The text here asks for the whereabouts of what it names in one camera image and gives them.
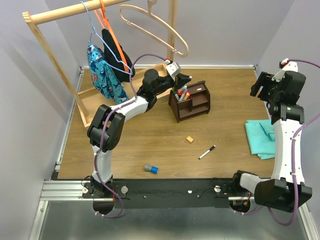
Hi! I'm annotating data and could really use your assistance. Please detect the black garment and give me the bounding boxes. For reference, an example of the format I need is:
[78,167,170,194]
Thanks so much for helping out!
[101,28,136,83]

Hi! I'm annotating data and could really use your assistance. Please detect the orange plastic hanger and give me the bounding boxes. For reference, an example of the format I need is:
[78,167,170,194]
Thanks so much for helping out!
[94,0,130,73]

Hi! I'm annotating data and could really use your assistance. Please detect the brown wooden desk organizer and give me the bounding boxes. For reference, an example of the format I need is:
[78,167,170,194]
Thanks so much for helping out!
[168,80,211,123]

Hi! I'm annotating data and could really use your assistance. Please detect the blue patterned shorts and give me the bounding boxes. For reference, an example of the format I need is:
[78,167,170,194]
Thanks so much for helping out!
[86,43,129,104]

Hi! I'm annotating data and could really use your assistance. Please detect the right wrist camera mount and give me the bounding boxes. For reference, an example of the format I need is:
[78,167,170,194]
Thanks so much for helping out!
[271,58,298,83]

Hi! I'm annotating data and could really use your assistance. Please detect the aluminium frame rail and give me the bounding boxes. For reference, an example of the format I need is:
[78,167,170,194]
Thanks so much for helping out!
[29,179,113,240]

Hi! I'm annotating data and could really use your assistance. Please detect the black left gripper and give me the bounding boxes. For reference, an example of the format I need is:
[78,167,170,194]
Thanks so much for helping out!
[153,72,191,96]

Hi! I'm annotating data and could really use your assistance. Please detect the small tan eraser block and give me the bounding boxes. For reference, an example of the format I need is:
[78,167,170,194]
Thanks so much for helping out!
[186,136,194,143]

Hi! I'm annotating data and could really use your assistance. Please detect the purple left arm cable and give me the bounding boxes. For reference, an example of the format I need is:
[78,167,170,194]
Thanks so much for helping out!
[93,52,171,219]

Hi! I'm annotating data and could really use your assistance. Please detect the black cap whiteboard marker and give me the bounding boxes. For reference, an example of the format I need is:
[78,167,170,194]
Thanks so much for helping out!
[198,145,216,160]

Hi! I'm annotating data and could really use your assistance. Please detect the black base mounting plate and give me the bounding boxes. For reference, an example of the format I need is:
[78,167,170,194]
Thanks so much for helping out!
[82,177,253,209]

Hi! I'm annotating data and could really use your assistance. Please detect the pink black highlighter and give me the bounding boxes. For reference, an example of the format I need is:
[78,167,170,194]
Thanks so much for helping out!
[184,91,190,100]

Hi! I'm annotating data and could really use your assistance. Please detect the green cap white marker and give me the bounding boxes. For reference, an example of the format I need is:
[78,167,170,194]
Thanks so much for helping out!
[172,90,180,101]

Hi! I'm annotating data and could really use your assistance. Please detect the wooden clothes rack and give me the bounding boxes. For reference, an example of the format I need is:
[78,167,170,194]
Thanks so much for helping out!
[21,0,181,128]

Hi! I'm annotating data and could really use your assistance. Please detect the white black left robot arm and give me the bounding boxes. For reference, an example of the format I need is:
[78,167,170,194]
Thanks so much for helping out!
[87,69,192,198]

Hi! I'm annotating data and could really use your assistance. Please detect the light blue wire hanger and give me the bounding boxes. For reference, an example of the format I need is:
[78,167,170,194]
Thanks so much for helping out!
[79,0,133,75]

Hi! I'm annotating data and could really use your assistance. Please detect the lavender cap white marker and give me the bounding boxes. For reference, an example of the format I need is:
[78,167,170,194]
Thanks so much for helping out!
[179,88,188,102]

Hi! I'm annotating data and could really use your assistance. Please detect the wooden clothes hanger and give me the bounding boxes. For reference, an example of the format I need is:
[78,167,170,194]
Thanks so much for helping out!
[118,0,190,58]

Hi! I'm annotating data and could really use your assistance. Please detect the folded teal cloth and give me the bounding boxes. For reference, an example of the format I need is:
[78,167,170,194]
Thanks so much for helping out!
[244,119,276,160]

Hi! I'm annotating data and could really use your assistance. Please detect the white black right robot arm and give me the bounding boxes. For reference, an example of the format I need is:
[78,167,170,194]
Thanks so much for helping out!
[230,70,313,213]

